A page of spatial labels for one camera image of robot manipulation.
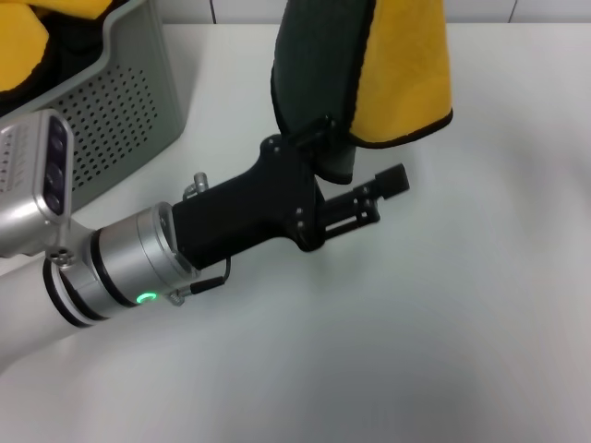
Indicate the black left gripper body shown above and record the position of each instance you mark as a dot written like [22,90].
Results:
[249,207]

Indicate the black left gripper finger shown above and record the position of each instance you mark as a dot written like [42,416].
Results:
[392,181]
[309,131]

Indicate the yellow and grey towel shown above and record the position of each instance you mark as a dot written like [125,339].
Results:
[401,69]

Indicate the grey perforated storage box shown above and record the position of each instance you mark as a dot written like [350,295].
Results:
[138,92]

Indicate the small yellow folded towel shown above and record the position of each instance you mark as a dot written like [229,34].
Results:
[69,5]

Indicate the large yellow folded towel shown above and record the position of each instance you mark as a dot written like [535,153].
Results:
[18,46]

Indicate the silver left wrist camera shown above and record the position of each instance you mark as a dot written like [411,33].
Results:
[27,184]

